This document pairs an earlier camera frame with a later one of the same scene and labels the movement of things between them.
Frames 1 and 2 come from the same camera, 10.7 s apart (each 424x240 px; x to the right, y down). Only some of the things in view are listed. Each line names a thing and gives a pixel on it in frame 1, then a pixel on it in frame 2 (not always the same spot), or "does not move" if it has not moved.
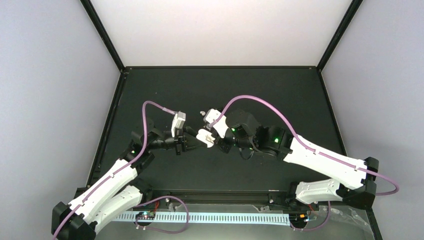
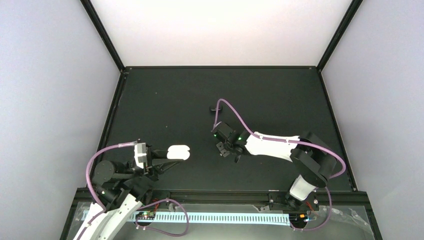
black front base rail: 272,196 does not move
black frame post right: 339,31 does not move
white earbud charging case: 206,137 to 178,151
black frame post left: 102,32 does not move
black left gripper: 180,140 to 156,164
